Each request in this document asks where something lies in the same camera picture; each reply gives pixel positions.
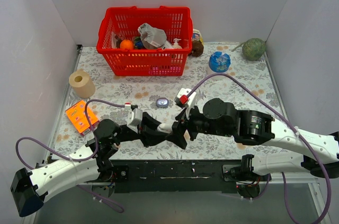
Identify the beige paper roll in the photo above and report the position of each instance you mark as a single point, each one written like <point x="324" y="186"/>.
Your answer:
<point x="82" y="84"/>

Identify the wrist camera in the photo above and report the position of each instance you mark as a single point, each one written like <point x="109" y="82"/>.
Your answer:
<point x="134" y="118"/>
<point x="185" y="101"/>

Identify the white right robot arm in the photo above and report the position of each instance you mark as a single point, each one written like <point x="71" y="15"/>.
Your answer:
<point x="303" y="151"/>

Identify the orange snack box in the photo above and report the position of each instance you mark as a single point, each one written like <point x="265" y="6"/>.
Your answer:
<point x="76" y="115"/>

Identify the brown jar with label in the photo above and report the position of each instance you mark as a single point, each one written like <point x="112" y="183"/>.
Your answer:
<point x="197" y="44"/>

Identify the red plastic shopping basket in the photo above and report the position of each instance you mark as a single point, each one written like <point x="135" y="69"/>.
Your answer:
<point x="124" y="22"/>

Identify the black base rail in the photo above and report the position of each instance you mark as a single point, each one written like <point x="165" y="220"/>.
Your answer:
<point x="129" y="176"/>

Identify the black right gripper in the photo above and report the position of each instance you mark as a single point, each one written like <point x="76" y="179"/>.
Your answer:
<point x="186" y="127"/>

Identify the orange fruit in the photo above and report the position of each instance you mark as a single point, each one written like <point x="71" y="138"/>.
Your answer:
<point x="126" y="44"/>

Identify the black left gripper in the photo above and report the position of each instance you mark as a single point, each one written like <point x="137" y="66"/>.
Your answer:
<point x="143" y="131"/>

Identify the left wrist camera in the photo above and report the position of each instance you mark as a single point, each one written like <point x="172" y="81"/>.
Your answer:
<point x="134" y="118"/>

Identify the floral table mat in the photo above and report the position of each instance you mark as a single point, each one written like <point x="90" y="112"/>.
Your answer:
<point x="248" y="86"/>

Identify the white pump bottle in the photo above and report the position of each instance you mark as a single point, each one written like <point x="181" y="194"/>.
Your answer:
<point x="176" y="44"/>

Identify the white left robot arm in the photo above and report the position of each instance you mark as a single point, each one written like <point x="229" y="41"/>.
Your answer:
<point x="32" y="188"/>

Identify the grey crumpled bag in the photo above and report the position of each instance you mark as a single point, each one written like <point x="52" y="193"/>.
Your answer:
<point x="151" y="37"/>

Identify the green melon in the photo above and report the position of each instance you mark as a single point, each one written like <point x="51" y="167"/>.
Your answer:
<point x="252" y="49"/>

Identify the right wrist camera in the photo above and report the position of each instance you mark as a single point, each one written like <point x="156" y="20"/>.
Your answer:
<point x="185" y="101"/>

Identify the purple earbud charging case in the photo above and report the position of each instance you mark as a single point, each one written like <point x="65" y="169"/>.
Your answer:
<point x="162" y="102"/>

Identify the blue lidded white jar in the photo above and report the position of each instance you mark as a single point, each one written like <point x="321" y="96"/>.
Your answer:
<point x="219" y="62"/>

